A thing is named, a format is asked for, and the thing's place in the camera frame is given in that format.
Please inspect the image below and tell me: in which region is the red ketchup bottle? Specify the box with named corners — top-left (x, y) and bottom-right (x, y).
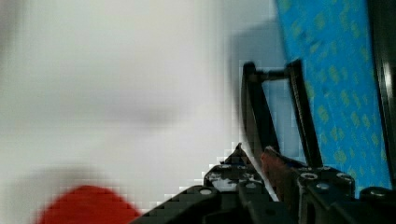
top-left (35, 186), bottom-right (141, 224)

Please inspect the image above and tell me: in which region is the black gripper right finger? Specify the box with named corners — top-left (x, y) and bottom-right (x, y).
top-left (261, 147), bottom-right (355, 215)

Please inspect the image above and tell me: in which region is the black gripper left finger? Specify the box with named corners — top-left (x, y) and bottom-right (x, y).
top-left (204, 143), bottom-right (277, 202)

